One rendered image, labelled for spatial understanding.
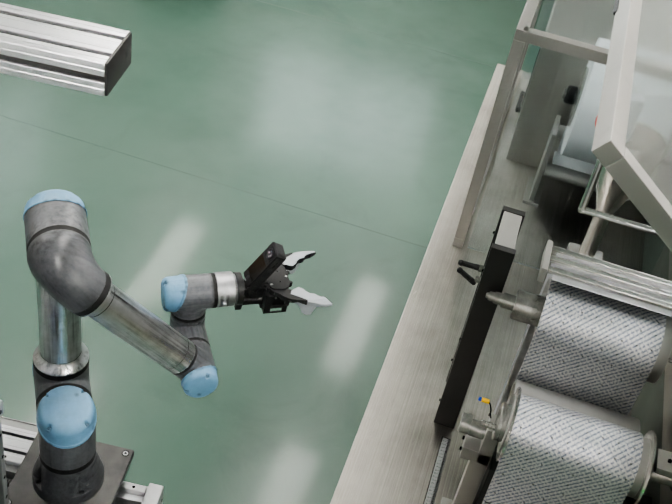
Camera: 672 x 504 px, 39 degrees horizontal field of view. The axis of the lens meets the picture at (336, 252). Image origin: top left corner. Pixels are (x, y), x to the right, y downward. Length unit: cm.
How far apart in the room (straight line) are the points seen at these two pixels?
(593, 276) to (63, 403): 110
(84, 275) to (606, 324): 100
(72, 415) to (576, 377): 102
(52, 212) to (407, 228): 273
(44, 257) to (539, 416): 94
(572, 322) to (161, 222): 256
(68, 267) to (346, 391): 196
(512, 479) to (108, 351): 205
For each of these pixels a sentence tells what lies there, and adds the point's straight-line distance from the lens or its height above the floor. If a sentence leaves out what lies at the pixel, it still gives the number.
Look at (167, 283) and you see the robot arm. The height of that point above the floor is 125.
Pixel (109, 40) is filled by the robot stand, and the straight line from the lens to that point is 121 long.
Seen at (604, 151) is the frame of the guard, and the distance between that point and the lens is 128.
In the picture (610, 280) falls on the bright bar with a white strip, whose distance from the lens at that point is 198.
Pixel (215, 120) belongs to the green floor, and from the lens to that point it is 490.
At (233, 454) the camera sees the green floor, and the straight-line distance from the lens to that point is 333.
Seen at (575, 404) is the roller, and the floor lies 123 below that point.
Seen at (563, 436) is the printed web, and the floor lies 130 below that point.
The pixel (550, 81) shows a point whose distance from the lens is 255.
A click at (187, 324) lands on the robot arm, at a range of 207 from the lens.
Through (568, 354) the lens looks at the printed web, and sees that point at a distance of 199.
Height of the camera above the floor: 260
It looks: 39 degrees down
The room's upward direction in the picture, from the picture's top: 11 degrees clockwise
